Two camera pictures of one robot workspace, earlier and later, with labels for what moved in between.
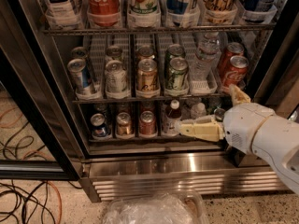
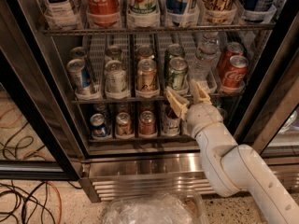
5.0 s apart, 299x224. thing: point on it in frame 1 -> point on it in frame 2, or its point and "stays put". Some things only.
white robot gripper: (244, 126) -> (202, 117)
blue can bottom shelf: (100, 129) stays put
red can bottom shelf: (148, 125) stays put
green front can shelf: (177, 74) stays put
